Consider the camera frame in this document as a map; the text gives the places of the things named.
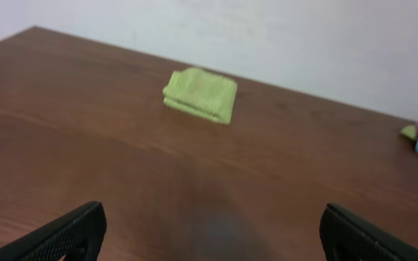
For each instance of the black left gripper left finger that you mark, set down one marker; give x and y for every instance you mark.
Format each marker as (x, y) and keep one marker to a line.
(77, 235)

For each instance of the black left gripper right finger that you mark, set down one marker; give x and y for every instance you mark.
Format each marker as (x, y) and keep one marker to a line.
(346, 236)

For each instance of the green microfiber cloth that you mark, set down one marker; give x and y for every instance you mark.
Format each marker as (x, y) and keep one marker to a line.
(202, 94)

